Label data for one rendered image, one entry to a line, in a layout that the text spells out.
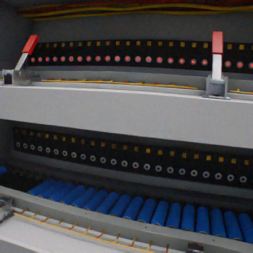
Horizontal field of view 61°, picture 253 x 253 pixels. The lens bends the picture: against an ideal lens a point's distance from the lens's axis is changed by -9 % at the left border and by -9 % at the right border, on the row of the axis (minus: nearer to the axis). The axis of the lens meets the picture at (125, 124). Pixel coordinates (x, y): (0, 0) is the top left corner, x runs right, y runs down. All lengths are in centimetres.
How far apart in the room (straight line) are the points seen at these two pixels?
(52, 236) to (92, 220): 6
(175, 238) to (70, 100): 20
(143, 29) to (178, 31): 7
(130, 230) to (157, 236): 3
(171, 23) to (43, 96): 31
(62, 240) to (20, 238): 5
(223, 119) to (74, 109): 16
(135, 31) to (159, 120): 30
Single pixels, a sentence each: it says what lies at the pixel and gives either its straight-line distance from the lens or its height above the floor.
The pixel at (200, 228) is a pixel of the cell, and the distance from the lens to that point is 32.
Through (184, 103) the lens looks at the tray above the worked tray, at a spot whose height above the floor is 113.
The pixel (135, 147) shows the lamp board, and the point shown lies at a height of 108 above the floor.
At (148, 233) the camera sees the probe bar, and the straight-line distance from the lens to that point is 30.
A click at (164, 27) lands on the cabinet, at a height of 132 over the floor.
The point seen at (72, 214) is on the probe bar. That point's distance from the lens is 33.
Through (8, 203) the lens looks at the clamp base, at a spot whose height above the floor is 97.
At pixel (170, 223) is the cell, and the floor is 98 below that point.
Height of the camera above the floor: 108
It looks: 5 degrees up
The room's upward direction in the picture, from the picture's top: 8 degrees clockwise
